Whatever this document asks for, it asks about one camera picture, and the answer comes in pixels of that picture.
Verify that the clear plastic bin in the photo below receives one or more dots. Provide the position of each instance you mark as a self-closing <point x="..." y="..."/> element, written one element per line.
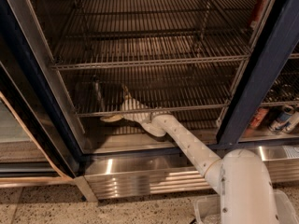
<point x="207" y="209"/>

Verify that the right compartment wire shelf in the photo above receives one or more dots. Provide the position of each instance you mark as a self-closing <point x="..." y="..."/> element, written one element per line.
<point x="285" y="89"/>

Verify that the middle wire fridge shelf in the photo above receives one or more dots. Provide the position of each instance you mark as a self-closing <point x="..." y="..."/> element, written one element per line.
<point x="148" y="48"/>

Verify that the red can right compartment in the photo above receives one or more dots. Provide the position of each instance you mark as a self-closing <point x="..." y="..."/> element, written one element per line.
<point x="256" y="120"/>

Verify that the white can far right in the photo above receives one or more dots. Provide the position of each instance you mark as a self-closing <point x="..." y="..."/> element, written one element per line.
<point x="292" y="122"/>

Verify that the upper wire fridge shelf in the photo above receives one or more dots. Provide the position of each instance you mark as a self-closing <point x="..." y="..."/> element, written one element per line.
<point x="150" y="18"/>

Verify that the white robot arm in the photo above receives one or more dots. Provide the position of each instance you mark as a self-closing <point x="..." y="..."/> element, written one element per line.
<point x="240" y="177"/>

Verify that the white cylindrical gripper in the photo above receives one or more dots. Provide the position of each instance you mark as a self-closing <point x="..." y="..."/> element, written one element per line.
<point x="133" y="110"/>

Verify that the bottom wire fridge shelf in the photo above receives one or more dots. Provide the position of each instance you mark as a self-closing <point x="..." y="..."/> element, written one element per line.
<point x="170" y="88"/>

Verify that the stainless steel fridge base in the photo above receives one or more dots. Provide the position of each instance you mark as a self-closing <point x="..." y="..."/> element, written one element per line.
<point x="167" y="170"/>

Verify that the silver redbull can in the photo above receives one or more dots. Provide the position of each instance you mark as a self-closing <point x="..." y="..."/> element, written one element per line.
<point x="97" y="89"/>

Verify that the open glass fridge door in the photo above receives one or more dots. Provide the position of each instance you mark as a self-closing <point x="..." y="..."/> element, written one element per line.
<point x="37" y="141"/>

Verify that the wire fridge shelf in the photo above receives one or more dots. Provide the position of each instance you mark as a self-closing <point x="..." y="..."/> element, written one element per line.
<point x="150" y="18"/>
<point x="148" y="48"/>
<point x="170" y="88"/>

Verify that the white blue can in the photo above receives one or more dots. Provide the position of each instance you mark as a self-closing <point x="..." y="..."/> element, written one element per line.
<point x="280" y="121"/>

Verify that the dark blue fridge pillar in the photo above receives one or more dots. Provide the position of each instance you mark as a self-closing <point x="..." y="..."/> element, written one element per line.
<point x="278" y="39"/>

